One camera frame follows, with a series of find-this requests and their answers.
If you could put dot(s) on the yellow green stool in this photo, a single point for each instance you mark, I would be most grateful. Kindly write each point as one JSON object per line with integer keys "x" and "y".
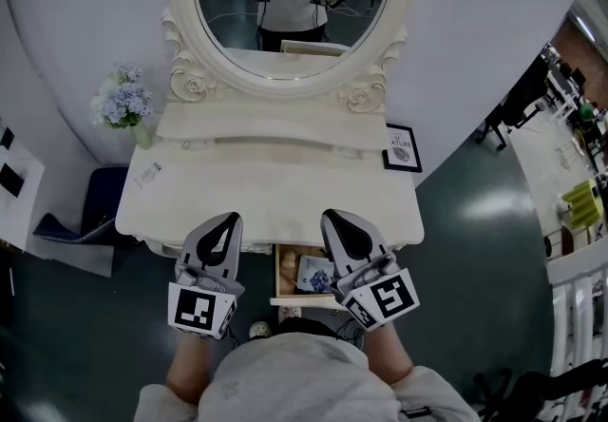
{"x": 583, "y": 204}

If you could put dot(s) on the blue flower bouquet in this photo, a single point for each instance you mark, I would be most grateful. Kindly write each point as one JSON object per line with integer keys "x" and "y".
{"x": 121, "y": 97}

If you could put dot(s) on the white perforated shoe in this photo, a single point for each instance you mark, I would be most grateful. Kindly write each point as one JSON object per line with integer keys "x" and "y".
{"x": 259, "y": 330}
{"x": 289, "y": 312}

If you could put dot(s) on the person's grey shirt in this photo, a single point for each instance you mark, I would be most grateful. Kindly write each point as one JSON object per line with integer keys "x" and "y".
{"x": 294, "y": 382}

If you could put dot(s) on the navy blue stool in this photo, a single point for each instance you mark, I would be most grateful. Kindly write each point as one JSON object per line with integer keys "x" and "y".
{"x": 102, "y": 201}

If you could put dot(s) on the pale green vase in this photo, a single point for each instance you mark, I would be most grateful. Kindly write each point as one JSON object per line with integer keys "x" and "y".
{"x": 142, "y": 136}

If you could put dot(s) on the beige round item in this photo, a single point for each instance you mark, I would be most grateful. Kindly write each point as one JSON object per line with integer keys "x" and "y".
{"x": 288, "y": 263}

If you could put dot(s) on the person's left forearm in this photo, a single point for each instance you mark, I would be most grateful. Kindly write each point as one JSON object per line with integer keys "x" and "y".
{"x": 190, "y": 370}

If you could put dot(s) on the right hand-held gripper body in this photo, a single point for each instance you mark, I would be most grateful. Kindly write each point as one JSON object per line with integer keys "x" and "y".
{"x": 387, "y": 296}

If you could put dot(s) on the white railing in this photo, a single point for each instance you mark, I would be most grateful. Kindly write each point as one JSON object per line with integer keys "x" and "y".
{"x": 577, "y": 315}

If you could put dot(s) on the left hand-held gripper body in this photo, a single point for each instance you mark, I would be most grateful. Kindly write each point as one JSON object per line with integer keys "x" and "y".
{"x": 195, "y": 308}

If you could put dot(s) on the black office chair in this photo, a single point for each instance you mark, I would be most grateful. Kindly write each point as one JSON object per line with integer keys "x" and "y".
{"x": 520, "y": 101}

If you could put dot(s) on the person's right forearm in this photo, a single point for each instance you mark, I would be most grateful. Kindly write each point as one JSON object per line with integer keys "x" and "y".
{"x": 387, "y": 353}

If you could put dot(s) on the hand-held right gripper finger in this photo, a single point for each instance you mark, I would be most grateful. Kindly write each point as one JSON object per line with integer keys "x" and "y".
{"x": 328, "y": 244}
{"x": 377, "y": 244}

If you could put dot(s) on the blue floral card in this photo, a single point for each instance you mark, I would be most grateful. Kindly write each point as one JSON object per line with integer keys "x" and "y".
{"x": 313, "y": 275}

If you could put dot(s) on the black chair base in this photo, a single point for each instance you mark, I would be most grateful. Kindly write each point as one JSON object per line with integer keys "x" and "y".
{"x": 537, "y": 391}

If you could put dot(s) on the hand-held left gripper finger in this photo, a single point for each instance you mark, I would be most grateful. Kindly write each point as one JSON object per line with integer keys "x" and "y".
{"x": 190, "y": 244}
{"x": 233, "y": 249}

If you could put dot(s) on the white dressing table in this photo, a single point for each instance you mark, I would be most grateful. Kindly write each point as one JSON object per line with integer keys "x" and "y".
{"x": 271, "y": 187}

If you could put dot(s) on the oval white framed mirror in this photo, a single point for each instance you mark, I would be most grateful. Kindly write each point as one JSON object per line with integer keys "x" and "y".
{"x": 185, "y": 6}

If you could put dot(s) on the black framed picture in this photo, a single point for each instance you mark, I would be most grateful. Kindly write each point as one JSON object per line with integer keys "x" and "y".
{"x": 402, "y": 149}

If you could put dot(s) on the white paper label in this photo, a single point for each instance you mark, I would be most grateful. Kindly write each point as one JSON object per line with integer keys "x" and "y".
{"x": 148, "y": 174}

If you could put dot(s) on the wooden drawer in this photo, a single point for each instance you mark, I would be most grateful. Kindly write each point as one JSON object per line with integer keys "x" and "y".
{"x": 285, "y": 289}

